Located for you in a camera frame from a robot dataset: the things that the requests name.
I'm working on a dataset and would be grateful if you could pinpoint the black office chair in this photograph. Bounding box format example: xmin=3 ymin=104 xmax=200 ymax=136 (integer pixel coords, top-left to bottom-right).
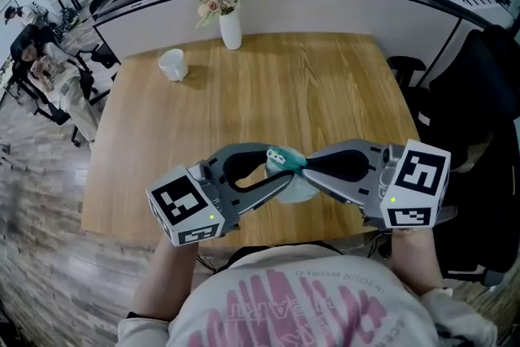
xmin=8 ymin=24 xmax=95 ymax=147
xmin=75 ymin=42 xmax=123 ymax=105
xmin=388 ymin=24 xmax=520 ymax=288

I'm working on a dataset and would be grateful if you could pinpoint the white shirt pink print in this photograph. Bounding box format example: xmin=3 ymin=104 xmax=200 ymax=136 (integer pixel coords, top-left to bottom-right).
xmin=116 ymin=243 xmax=499 ymax=347

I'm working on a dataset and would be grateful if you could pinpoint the white ceramic vase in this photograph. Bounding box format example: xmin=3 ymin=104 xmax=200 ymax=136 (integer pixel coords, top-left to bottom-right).
xmin=219 ymin=7 xmax=243 ymax=51

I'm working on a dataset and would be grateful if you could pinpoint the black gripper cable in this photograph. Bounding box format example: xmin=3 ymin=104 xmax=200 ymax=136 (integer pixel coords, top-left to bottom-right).
xmin=196 ymin=249 xmax=228 ymax=274
xmin=366 ymin=233 xmax=392 ymax=260

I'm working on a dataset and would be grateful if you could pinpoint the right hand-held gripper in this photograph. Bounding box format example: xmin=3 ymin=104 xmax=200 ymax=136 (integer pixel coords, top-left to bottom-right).
xmin=302 ymin=139 xmax=458 ymax=232

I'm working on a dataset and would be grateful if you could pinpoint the person's right forearm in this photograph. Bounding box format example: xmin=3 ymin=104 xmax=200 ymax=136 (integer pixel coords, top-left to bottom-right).
xmin=388 ymin=228 xmax=447 ymax=297

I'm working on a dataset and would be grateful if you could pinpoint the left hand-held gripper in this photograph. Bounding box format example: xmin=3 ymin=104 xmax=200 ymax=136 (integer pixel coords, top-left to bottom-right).
xmin=145 ymin=142 xmax=296 ymax=247

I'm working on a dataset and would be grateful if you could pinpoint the person's left forearm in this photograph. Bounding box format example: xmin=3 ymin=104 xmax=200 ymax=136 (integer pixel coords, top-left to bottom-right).
xmin=130 ymin=235 xmax=201 ymax=323

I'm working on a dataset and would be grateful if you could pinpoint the white mug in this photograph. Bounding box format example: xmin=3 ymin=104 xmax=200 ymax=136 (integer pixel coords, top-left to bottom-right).
xmin=158 ymin=48 xmax=189 ymax=83

